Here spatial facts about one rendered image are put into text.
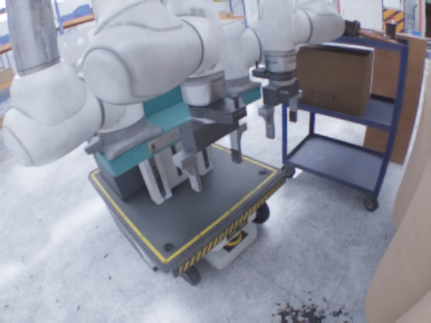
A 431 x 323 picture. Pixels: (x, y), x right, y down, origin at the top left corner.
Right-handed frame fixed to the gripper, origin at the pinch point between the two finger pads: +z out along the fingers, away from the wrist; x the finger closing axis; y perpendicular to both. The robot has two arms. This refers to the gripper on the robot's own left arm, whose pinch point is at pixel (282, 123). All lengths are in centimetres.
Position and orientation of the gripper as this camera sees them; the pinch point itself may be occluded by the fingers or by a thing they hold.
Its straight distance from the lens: 75.3
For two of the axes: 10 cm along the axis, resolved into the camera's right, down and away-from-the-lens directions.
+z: 1.4, 8.3, 5.5
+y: 6.8, 3.2, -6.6
